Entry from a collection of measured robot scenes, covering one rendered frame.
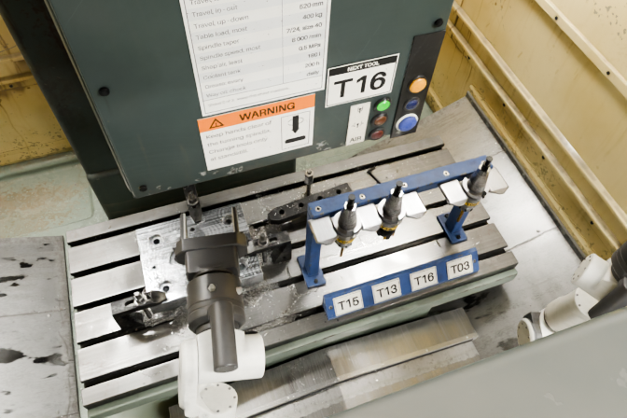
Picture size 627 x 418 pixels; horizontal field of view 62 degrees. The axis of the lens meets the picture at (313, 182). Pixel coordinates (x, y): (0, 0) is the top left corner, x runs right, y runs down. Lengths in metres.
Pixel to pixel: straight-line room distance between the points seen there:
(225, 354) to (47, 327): 1.12
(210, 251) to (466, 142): 1.26
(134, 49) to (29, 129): 1.58
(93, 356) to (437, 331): 0.94
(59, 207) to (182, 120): 1.50
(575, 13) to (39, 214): 1.83
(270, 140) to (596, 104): 1.03
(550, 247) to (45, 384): 1.54
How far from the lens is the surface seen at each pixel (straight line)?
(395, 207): 1.18
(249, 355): 0.82
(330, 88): 0.70
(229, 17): 0.58
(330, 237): 1.17
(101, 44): 0.58
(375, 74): 0.71
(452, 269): 1.51
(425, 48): 0.72
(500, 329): 1.72
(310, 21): 0.62
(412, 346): 1.60
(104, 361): 1.47
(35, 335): 1.82
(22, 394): 1.76
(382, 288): 1.43
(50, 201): 2.16
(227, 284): 0.84
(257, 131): 0.71
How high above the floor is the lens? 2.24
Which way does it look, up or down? 55 degrees down
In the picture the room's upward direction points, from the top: 4 degrees clockwise
